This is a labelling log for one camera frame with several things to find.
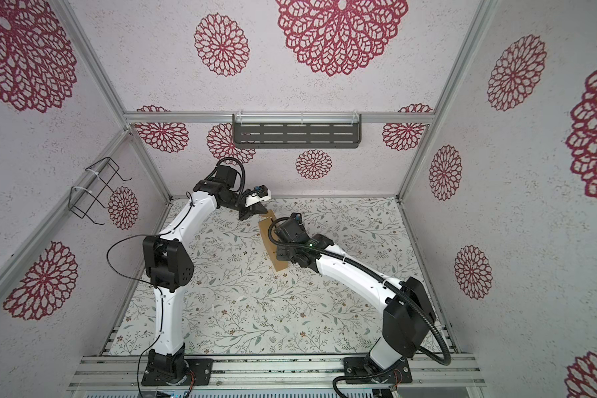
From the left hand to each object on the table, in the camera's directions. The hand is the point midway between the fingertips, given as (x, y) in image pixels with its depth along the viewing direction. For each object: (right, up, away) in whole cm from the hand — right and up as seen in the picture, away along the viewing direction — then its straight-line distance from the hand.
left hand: (263, 209), depth 92 cm
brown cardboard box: (+1, -7, -4) cm, 8 cm away
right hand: (+7, -13, -10) cm, 18 cm away
